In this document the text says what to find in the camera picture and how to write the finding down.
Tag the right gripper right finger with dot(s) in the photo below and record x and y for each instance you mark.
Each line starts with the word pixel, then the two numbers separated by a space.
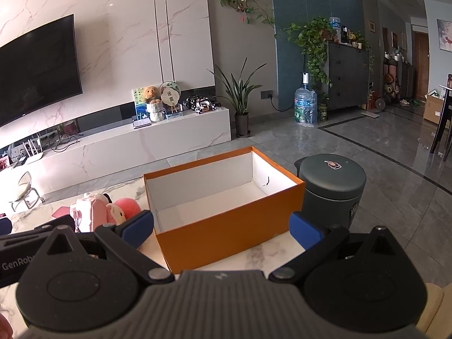
pixel 321 243

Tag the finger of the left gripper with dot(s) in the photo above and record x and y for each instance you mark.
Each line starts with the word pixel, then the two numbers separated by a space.
pixel 5 226

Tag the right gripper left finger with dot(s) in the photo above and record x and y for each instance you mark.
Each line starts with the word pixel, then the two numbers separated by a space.
pixel 121 242

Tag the pink plush backpack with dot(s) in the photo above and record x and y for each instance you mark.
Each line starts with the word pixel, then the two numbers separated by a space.
pixel 89 212

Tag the pink peach plush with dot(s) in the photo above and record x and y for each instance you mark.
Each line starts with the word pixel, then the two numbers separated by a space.
pixel 129 206

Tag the small white chair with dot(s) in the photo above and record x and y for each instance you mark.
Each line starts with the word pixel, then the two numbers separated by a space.
pixel 23 191

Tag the dark green trash bin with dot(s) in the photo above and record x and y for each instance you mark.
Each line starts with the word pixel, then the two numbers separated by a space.
pixel 334 185

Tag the white wifi router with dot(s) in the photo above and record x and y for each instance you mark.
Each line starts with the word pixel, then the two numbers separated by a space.
pixel 34 150

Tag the orange cardboard box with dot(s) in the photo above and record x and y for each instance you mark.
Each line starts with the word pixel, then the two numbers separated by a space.
pixel 213 208

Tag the white marble tv console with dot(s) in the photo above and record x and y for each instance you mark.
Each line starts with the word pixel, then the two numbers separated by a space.
pixel 117 149

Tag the blue landscape picture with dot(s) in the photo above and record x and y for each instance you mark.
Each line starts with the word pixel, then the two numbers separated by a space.
pixel 140 105

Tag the blue water jug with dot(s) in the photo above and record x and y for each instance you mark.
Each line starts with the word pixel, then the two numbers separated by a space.
pixel 305 104

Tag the brown teddy bear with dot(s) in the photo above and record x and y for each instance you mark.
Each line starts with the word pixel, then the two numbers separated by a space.
pixel 151 94

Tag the round paper fan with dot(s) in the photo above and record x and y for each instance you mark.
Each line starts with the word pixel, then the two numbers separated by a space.
pixel 170 94

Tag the black toy vehicle model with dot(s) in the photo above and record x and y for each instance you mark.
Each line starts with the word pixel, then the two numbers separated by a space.
pixel 201 104

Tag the potted orchid plant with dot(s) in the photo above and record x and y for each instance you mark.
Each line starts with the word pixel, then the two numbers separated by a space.
pixel 237 92

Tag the dark drawer cabinet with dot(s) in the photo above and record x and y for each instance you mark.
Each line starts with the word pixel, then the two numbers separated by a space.
pixel 348 71

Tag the cardboard carton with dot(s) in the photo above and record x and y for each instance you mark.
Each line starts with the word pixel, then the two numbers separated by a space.
pixel 433 107

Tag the hanging pothos plant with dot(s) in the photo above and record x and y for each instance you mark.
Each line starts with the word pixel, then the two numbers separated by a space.
pixel 313 38

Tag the black wall television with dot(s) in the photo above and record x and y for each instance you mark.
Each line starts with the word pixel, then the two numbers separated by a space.
pixel 38 69

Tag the wall trailing vine plant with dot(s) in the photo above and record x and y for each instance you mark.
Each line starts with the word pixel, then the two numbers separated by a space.
pixel 251 11

